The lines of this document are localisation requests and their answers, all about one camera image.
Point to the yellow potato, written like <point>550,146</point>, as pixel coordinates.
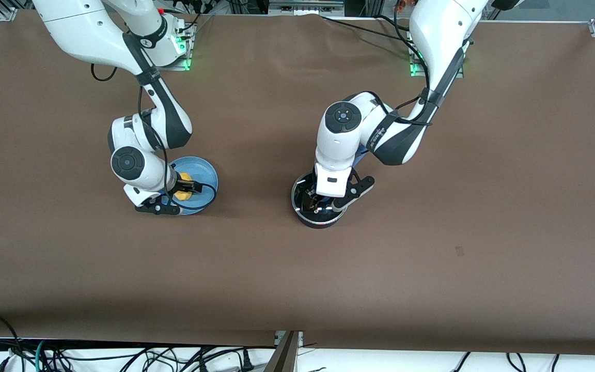
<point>185,177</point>

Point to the glass lid with blue knob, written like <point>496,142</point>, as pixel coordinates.
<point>301,194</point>

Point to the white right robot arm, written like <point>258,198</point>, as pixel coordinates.
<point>85,26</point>

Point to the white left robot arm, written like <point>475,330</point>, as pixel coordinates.
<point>442,31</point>

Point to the blue round plate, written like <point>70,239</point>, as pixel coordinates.
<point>202,173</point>

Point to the black power plug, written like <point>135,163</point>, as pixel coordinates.
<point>247,360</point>

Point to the grey metal box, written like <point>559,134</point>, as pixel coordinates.
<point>305,6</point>

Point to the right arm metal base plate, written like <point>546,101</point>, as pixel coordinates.
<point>184,57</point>

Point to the aluminium profile post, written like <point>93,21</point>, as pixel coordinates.
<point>284,356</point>

